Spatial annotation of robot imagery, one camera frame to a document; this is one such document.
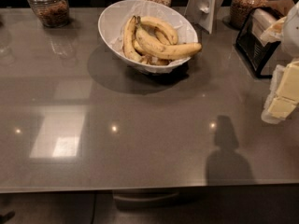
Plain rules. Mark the glass jar with nuts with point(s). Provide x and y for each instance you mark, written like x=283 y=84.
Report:
x=51 y=13
x=240 y=9

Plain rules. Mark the lower spotted banana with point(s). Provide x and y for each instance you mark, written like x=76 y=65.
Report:
x=148 y=59

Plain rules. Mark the back yellow banana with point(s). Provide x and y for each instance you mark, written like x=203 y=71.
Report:
x=168 y=30

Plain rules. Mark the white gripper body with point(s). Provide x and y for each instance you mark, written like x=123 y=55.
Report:
x=291 y=32

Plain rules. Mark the right glass jar with nuts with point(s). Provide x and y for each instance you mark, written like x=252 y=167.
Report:
x=240 y=9

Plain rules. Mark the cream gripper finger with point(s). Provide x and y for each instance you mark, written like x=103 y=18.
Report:
x=285 y=81
x=277 y=109

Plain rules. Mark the left yellow banana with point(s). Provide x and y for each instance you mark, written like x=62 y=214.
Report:
x=128 y=37

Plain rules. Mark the small middle banana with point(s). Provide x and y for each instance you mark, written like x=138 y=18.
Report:
x=161 y=37

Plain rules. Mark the long yellow banana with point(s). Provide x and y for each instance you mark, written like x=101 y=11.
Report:
x=154 y=47

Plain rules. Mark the white paper bowl liner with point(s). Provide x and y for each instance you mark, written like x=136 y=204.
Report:
x=148 y=36

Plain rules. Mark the white box dispenser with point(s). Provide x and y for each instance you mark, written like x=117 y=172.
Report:
x=203 y=12

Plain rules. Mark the left glass jar with nuts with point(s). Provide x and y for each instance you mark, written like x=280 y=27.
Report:
x=51 y=13

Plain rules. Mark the white oval bowl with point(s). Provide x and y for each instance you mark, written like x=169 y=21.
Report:
x=112 y=21

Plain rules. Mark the black napkin holder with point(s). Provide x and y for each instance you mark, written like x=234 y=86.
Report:
x=256 y=52

